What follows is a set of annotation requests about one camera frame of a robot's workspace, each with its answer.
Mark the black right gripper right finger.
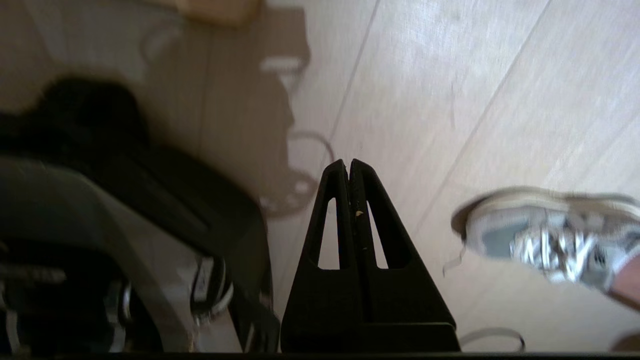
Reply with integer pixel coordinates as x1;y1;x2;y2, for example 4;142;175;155
349;159;461;332

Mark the grey black robot base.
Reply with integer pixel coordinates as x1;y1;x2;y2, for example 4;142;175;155
0;75;281;354

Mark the person's bare lower leg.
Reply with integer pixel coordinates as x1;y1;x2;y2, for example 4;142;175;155
610;252;640;311

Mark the grey white worn sneaker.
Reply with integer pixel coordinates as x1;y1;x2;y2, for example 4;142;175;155
442;186;640;293

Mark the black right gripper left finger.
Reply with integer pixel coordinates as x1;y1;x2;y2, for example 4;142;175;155
280;159;375;353

